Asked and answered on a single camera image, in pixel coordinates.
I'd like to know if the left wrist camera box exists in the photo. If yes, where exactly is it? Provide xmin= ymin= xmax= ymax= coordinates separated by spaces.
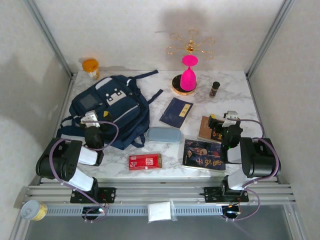
xmin=80 ymin=109 xmax=99 ymax=128

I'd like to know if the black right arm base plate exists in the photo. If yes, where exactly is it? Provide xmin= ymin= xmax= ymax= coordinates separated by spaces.
xmin=203 ymin=186 xmax=250 ymax=204

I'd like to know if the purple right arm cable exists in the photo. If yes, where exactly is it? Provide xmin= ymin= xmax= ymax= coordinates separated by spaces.
xmin=223 ymin=117 xmax=281 ymax=222

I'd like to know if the red box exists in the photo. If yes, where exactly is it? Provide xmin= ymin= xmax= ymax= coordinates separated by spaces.
xmin=128 ymin=153 xmax=164 ymax=171

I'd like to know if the aluminium rail frame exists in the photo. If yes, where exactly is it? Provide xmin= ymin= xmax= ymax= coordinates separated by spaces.
xmin=14 ymin=174 xmax=296 ymax=209

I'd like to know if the spice bottle with black cap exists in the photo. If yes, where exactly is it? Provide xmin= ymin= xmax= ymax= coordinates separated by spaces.
xmin=209 ymin=81 xmax=221 ymax=99

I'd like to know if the aluminium corner post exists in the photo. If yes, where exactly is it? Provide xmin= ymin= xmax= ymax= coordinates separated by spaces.
xmin=246 ymin=0 xmax=296 ymax=78
xmin=23 ymin=0 xmax=76 ymax=78

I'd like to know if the grey-blue pencil case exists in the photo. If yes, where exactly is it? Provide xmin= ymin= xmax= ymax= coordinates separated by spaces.
xmin=146 ymin=126 xmax=183 ymax=145

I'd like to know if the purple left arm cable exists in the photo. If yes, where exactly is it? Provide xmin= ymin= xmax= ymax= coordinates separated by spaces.
xmin=48 ymin=120 xmax=120 ymax=223

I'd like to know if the pink goblet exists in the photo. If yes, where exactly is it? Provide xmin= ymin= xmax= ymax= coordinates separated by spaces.
xmin=180 ymin=55 xmax=200 ymax=92

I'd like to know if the gold wire glass rack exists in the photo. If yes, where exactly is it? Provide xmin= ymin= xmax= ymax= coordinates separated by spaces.
xmin=166 ymin=29 xmax=216 ymax=96

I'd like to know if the navy blue backpack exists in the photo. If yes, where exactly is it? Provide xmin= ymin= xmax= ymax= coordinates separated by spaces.
xmin=56 ymin=69 xmax=164 ymax=151

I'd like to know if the grey slotted cable duct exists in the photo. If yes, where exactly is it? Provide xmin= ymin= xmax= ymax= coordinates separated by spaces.
xmin=46 ymin=204 xmax=242 ymax=217

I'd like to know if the black controller board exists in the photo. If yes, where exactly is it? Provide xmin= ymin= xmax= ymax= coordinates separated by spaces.
xmin=82 ymin=206 xmax=107 ymax=216
xmin=223 ymin=203 xmax=241 ymax=217

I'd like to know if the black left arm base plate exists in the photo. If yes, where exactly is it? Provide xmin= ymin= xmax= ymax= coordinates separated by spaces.
xmin=70 ymin=186 xmax=117 ymax=204

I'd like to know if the dark blue thin book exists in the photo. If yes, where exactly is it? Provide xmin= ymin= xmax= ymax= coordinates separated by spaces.
xmin=159 ymin=97 xmax=194 ymax=130

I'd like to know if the aluminium side rail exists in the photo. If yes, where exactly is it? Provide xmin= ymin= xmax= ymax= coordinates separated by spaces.
xmin=246 ymin=73 xmax=281 ymax=182
xmin=38 ymin=73 xmax=77 ymax=185

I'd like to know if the jar with orange lid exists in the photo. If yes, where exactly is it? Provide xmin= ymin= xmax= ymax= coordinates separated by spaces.
xmin=82 ymin=58 xmax=101 ymax=81

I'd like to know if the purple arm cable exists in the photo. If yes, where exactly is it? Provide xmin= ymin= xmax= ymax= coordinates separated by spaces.
xmin=223 ymin=117 xmax=281 ymax=222
xmin=48 ymin=120 xmax=120 ymax=223

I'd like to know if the brown book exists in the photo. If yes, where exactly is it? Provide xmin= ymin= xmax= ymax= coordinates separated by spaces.
xmin=197 ymin=115 xmax=226 ymax=144

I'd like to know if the dark book with portrait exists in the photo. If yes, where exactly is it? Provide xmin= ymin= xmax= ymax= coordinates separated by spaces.
xmin=181 ymin=139 xmax=227 ymax=173

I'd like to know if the white plastic packet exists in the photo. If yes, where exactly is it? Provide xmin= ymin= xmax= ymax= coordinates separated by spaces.
xmin=146 ymin=201 xmax=172 ymax=224

